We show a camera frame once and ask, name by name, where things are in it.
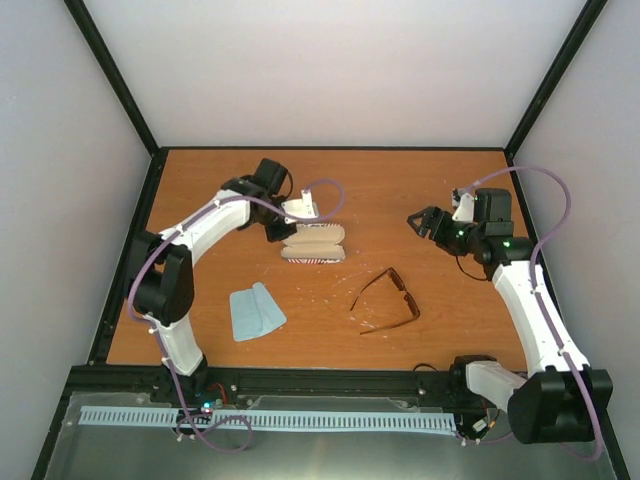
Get flag newsprint glasses case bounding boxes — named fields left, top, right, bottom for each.
left=281, top=223, right=346, bottom=264

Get light blue cleaning cloth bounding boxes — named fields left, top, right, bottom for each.
left=229, top=282, right=287, bottom=342

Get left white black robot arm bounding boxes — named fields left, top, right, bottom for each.
left=126, top=158, right=295, bottom=403

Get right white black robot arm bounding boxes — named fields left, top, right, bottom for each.
left=407, top=188, right=613, bottom=447

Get brown tinted sunglasses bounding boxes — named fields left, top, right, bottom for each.
left=349, top=267, right=421, bottom=336

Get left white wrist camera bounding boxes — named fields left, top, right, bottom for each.
left=281, top=189, right=319, bottom=224

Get black aluminium front rail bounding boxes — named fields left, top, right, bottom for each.
left=64, top=364, right=468, bottom=405

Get light blue slotted cable duct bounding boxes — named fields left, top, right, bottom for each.
left=78, top=406, right=457, bottom=435

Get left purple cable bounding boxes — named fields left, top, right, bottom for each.
left=127, top=178, right=346, bottom=451

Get black frame post right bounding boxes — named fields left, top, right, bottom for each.
left=504, top=0, right=608, bottom=162

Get black frame post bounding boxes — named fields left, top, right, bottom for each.
left=504, top=0, right=608, bottom=162
left=63, top=0, right=160, bottom=157

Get black frame post left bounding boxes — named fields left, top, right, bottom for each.
left=63, top=0, right=160, bottom=157

